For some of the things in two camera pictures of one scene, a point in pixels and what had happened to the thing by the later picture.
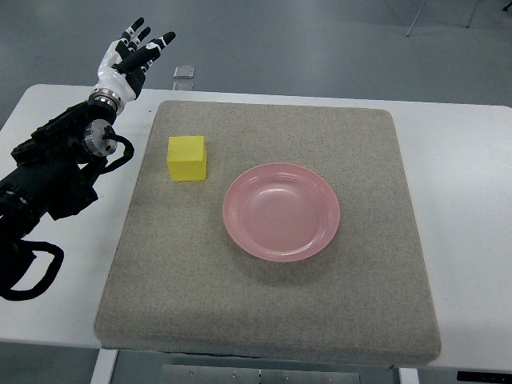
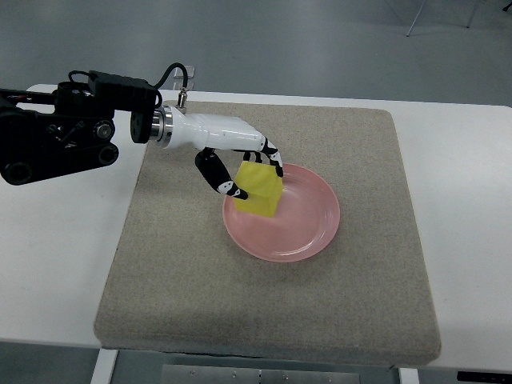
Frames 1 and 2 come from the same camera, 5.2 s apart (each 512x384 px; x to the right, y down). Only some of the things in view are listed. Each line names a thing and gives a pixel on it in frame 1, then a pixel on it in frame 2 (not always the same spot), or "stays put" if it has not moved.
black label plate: x=484 y=377 stays put
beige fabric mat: x=178 y=283 stays put
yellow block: x=187 y=158 -> x=263 y=186
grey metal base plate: x=173 y=374 stays put
